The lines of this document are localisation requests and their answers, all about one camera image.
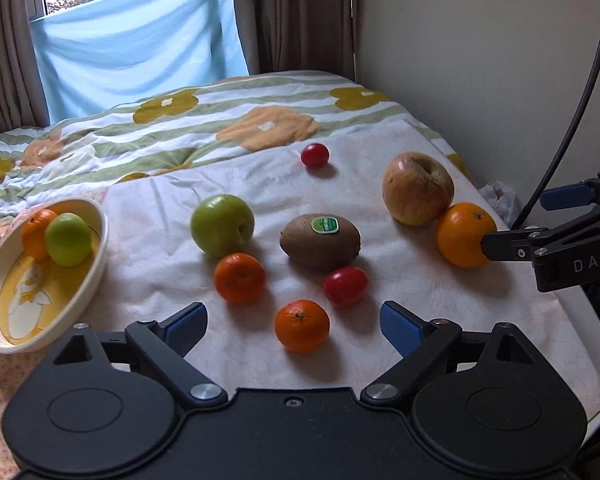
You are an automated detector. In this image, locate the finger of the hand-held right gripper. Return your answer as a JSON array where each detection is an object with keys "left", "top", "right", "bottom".
[
  {"left": 480, "top": 203, "right": 600, "bottom": 263},
  {"left": 539, "top": 170, "right": 600, "bottom": 212}
]

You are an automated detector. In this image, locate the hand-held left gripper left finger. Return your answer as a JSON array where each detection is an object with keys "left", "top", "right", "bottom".
[{"left": 52, "top": 301, "right": 229, "bottom": 412}]

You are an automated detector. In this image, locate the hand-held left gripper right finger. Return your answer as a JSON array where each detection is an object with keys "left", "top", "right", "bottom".
[{"left": 360, "top": 300, "right": 541, "bottom": 414}]

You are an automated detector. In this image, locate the large orange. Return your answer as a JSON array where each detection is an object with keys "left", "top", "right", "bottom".
[{"left": 436, "top": 202, "right": 498, "bottom": 269}]

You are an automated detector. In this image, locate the red cherry tomato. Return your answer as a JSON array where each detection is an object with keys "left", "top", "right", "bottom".
[
  {"left": 323, "top": 266, "right": 369, "bottom": 308},
  {"left": 300, "top": 143, "right": 330, "bottom": 170}
]

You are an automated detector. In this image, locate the orange tangerine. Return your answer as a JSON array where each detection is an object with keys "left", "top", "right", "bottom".
[
  {"left": 214, "top": 252, "right": 267, "bottom": 306},
  {"left": 21, "top": 208, "right": 58, "bottom": 261},
  {"left": 274, "top": 299, "right": 331, "bottom": 354}
]

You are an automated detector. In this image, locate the large green apple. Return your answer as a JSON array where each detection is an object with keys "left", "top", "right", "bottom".
[{"left": 190, "top": 194, "right": 256, "bottom": 259}]

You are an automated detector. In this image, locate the red yellow apple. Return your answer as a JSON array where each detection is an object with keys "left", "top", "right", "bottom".
[{"left": 381, "top": 152, "right": 455, "bottom": 227}]

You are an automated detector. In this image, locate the brown kiwi with green sticker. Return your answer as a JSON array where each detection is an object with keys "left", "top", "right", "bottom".
[{"left": 280, "top": 213, "right": 362, "bottom": 273}]

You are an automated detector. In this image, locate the small green apple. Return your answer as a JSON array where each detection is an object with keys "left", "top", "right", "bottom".
[{"left": 45, "top": 212, "right": 93, "bottom": 267}]

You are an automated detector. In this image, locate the white bowl with duck print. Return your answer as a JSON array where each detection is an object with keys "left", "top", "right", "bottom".
[{"left": 0, "top": 197, "right": 110, "bottom": 355}]

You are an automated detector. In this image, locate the clear plastic bag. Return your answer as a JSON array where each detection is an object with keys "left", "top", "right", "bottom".
[{"left": 480, "top": 182, "right": 524, "bottom": 222}]

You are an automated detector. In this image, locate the pink white bed cover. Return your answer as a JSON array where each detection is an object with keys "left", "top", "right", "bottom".
[{"left": 0, "top": 119, "right": 600, "bottom": 480}]

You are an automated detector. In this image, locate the striped floral quilt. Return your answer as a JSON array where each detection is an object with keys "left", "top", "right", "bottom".
[{"left": 0, "top": 71, "right": 476, "bottom": 221}]

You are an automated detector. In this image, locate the light blue cloth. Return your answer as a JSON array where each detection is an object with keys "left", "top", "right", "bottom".
[{"left": 30, "top": 0, "right": 251, "bottom": 126}]

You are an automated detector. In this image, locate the brown curtain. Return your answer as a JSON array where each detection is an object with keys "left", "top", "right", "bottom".
[
  {"left": 230, "top": 0, "right": 357, "bottom": 82},
  {"left": 0, "top": 0, "right": 51, "bottom": 141}
]

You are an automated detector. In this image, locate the black cable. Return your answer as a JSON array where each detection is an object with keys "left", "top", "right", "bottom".
[{"left": 510, "top": 25, "right": 600, "bottom": 231}]

